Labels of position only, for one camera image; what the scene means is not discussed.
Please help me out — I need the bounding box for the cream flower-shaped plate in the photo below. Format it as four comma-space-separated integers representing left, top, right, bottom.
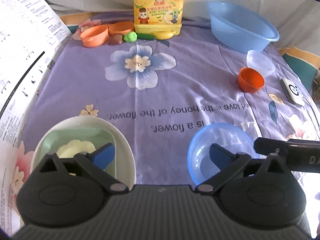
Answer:
56, 140, 97, 177

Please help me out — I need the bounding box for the small blue plastic bowl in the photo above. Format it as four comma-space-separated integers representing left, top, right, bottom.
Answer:
187, 123, 260, 185

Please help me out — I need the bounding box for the green square plate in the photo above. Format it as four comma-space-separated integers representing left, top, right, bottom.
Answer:
32, 127, 116, 168

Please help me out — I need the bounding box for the small orange bowl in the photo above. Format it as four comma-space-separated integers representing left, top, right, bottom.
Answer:
238, 67, 265, 93

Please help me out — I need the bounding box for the clear plastic bowl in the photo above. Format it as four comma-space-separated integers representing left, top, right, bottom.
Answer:
246, 50, 276, 78

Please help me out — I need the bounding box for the white small device box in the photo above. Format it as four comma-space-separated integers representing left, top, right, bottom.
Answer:
280, 78, 304, 107

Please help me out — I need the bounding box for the purple floral tablecloth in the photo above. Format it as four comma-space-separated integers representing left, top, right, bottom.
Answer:
22, 21, 319, 184

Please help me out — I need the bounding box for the brown toy ball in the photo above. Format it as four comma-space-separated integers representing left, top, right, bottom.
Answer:
108, 34, 124, 46

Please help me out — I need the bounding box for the orange measuring cup front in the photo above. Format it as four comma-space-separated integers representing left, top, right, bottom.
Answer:
80, 25, 109, 48

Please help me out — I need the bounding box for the orange measuring cup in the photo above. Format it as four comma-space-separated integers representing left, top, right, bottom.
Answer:
80, 25, 109, 48
108, 21, 135, 35

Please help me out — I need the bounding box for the green toy ball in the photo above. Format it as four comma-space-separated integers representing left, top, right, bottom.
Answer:
123, 31, 138, 43

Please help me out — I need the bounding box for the green toy cucumber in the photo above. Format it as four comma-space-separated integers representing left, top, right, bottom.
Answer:
137, 33, 156, 41

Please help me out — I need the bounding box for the large blue plastic basin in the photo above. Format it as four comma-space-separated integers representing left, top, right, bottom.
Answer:
208, 1, 280, 54

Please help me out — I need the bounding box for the orange measuring cup rear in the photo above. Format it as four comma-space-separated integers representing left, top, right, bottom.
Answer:
108, 21, 135, 35

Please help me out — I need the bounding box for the white printed instruction sheet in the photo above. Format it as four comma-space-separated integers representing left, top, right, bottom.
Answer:
1, 0, 71, 235

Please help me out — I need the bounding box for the yellow toy lemon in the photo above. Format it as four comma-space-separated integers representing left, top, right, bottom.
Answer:
153, 31, 175, 40

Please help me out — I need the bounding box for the yellow detergent bottle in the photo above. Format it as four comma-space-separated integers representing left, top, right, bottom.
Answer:
133, 0, 184, 36

